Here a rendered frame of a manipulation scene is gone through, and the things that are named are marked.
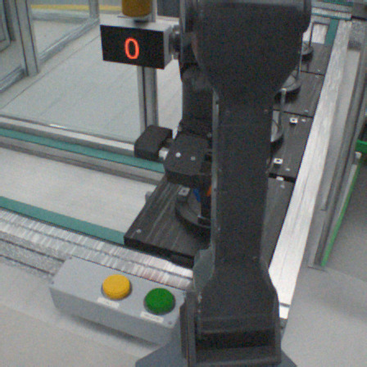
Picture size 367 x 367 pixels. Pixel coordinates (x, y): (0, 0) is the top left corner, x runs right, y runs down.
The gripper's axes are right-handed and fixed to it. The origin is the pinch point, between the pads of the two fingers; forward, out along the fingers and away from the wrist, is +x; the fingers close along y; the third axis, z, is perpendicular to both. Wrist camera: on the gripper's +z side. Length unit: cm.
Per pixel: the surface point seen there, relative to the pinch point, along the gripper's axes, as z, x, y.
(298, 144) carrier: -34.0, 11.8, 10.3
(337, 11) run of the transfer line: -151, 16, 10
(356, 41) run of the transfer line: -126, 19, 20
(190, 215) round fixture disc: -3.3, 10.2, -2.8
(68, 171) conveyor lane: -14.5, 17.4, -34.6
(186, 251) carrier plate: 2.6, 12.3, -1.3
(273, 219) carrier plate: -9.5, 12.1, 10.1
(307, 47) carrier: -85, 9, 5
